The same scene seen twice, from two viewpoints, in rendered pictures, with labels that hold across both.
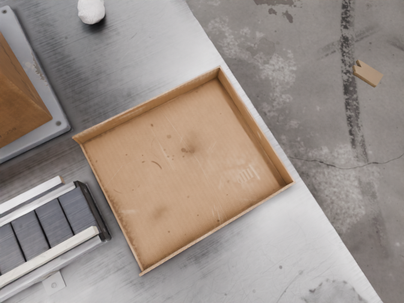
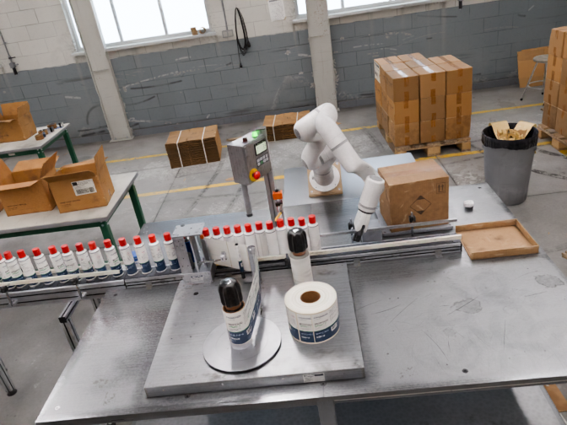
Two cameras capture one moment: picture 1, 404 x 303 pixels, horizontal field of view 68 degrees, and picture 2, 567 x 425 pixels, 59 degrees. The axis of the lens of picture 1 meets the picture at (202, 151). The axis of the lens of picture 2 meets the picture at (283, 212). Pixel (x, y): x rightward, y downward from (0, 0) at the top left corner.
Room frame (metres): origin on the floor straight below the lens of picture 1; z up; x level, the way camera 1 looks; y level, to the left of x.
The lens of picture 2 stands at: (-1.98, -0.76, 2.20)
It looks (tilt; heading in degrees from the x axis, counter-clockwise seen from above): 27 degrees down; 46
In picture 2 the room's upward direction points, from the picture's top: 9 degrees counter-clockwise
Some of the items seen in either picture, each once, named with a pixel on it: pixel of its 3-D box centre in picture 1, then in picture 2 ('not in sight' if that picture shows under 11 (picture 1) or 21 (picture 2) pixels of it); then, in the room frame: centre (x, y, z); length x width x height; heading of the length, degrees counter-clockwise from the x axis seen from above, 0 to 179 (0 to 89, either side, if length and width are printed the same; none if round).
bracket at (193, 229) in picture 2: not in sight; (188, 229); (-0.89, 1.03, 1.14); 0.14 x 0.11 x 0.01; 131
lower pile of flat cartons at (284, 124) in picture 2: not in sight; (287, 126); (2.78, 3.90, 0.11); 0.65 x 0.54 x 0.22; 129
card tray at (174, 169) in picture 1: (184, 162); (494, 238); (0.12, 0.03, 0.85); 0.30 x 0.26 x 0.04; 131
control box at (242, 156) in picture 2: not in sight; (250, 158); (-0.54, 0.91, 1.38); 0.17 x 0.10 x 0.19; 6
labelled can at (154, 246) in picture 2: not in sight; (156, 253); (-0.96, 1.26, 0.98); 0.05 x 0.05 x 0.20
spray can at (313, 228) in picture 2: not in sight; (314, 234); (-0.44, 0.67, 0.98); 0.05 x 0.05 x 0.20
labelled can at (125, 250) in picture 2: not in sight; (126, 256); (-1.06, 1.37, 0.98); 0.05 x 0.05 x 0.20
